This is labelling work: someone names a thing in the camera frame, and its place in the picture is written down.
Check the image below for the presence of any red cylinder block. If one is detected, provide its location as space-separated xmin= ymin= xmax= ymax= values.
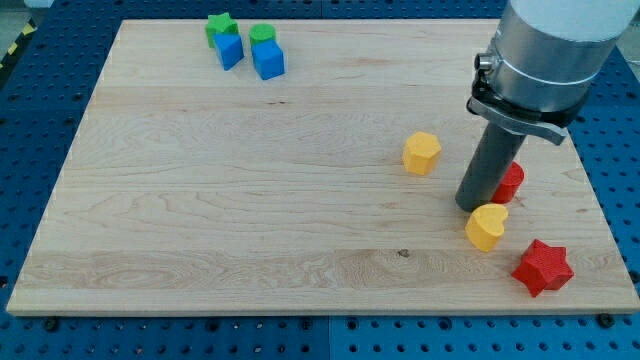
xmin=491 ymin=161 xmax=525 ymax=204

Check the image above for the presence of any black bolt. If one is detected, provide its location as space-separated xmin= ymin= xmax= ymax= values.
xmin=597 ymin=313 xmax=616 ymax=329
xmin=43 ymin=317 xmax=59 ymax=332

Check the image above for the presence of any green star block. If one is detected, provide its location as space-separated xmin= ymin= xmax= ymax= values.
xmin=205 ymin=12 xmax=239 ymax=48

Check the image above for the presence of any blue cube block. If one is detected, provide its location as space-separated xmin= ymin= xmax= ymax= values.
xmin=251 ymin=40 xmax=285 ymax=80

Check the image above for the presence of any yellow heart block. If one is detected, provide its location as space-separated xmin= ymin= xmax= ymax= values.
xmin=465 ymin=203 xmax=509 ymax=252

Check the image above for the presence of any yellow hexagon block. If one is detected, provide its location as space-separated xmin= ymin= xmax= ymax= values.
xmin=402 ymin=132 xmax=442 ymax=175

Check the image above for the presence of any blue triangle block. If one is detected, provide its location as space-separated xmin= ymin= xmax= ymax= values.
xmin=213 ymin=33 xmax=244 ymax=71

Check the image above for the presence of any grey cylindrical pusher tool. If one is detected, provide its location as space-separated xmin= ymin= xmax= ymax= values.
xmin=455 ymin=123 xmax=526 ymax=212

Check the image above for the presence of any wooden board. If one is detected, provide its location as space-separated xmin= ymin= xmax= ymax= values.
xmin=7 ymin=20 xmax=639 ymax=317

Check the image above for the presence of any green cylinder block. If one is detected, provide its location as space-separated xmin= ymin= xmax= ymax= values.
xmin=249 ymin=23 xmax=276 ymax=46

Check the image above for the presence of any black bolt right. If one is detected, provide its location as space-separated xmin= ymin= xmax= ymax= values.
xmin=597 ymin=313 xmax=616 ymax=329

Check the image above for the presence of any black bolt left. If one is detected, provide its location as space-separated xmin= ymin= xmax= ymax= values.
xmin=43 ymin=317 xmax=59 ymax=332

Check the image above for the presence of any red star block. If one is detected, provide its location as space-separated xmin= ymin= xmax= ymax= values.
xmin=511 ymin=239 xmax=575 ymax=297

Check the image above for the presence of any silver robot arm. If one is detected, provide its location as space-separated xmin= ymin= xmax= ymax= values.
xmin=467 ymin=0 xmax=639 ymax=147

